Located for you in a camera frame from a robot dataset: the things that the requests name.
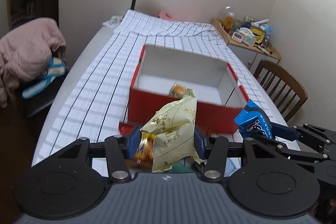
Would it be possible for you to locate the white tissue packet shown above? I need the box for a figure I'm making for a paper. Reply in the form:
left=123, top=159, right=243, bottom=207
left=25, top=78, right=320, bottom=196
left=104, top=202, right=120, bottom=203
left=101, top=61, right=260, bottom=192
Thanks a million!
left=240, top=28, right=256, bottom=46

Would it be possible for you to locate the small white device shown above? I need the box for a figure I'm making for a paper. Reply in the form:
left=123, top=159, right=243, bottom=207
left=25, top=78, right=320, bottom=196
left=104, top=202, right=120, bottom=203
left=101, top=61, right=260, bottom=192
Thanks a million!
left=103, top=15, right=124, bottom=28

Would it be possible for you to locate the orange liquid bottle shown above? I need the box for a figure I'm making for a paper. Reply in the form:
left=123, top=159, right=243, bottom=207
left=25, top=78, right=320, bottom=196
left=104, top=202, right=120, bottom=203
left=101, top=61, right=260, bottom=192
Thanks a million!
left=224, top=13, right=235, bottom=31

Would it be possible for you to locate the pale yellow snack bag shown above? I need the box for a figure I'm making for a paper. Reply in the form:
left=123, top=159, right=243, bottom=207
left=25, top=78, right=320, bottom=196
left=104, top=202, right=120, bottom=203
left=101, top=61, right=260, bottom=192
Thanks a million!
left=140, top=88, right=204, bottom=173

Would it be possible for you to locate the blue snack packet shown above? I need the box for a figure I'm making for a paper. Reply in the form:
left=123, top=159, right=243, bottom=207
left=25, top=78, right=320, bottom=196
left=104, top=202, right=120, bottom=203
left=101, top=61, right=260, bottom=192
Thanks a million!
left=234, top=99, right=276, bottom=140

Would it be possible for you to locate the yellow box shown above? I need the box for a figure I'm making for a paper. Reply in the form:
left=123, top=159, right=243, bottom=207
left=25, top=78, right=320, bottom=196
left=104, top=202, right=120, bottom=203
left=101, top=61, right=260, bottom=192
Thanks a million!
left=251, top=27, right=266, bottom=44

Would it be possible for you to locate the white checkered tablecloth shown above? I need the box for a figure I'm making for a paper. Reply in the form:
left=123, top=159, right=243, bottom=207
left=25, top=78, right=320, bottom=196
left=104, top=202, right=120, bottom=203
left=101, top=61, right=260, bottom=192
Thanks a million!
left=31, top=10, right=289, bottom=177

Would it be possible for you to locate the blue package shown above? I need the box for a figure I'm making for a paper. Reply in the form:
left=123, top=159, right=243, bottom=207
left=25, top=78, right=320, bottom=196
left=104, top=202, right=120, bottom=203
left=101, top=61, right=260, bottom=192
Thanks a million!
left=260, top=24, right=273, bottom=39

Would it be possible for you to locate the pink padded jacket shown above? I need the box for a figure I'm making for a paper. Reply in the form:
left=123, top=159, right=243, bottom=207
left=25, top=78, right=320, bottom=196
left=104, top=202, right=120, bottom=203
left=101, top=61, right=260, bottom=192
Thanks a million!
left=0, top=17, right=67, bottom=109

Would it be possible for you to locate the pink box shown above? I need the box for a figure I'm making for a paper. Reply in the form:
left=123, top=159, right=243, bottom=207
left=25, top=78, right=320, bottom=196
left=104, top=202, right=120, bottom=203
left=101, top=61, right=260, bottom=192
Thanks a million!
left=158, top=10, right=175, bottom=21

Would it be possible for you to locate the orange snack packet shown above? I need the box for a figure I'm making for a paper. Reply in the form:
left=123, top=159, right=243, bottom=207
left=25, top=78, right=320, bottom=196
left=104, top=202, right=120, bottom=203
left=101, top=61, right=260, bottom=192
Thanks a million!
left=134, top=133, right=158, bottom=169

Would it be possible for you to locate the black chair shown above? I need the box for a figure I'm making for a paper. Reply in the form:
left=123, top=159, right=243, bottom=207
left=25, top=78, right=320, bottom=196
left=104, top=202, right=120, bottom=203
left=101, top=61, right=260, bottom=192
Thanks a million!
left=16, top=69, right=69, bottom=119

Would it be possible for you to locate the red cardboard box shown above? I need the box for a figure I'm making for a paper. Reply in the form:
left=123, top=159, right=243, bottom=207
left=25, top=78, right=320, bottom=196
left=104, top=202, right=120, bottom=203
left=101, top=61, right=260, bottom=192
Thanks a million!
left=128, top=44, right=248, bottom=135

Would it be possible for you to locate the wooden topped cabinet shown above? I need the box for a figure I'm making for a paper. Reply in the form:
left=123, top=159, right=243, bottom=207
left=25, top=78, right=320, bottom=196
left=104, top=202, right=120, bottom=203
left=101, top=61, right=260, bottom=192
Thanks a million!
left=211, top=18, right=281, bottom=77

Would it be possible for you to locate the clear glass dome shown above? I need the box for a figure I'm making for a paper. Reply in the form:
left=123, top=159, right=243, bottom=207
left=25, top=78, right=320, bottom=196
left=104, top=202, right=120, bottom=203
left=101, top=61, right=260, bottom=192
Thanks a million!
left=218, top=5, right=237, bottom=30

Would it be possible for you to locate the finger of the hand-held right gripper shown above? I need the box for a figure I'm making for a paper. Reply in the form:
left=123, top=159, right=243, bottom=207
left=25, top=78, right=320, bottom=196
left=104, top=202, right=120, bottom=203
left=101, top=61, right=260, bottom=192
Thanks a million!
left=270, top=122, right=336, bottom=153
left=252, top=133, right=329, bottom=162

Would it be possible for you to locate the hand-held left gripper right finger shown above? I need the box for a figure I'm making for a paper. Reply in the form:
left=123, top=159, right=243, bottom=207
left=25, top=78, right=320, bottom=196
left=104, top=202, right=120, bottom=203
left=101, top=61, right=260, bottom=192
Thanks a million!
left=194, top=126, right=265, bottom=180

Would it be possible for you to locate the red snack bag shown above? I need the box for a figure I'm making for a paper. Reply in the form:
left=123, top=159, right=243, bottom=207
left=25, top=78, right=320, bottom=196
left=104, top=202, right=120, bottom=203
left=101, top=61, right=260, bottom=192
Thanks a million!
left=119, top=122, right=137, bottom=135

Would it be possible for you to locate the small round orange snack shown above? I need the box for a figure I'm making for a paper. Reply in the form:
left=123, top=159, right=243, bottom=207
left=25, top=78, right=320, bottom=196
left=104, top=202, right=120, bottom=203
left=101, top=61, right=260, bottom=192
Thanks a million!
left=168, top=83, right=188, bottom=98

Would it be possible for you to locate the brown wooden chair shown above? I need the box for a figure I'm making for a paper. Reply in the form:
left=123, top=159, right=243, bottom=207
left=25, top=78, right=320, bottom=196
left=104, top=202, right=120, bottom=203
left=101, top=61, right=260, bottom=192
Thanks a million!
left=253, top=59, right=308, bottom=122

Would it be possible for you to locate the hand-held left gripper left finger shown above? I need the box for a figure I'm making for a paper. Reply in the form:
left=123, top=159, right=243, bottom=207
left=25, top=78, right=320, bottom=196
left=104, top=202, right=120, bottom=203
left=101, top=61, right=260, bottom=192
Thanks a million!
left=52, top=126, right=143, bottom=182

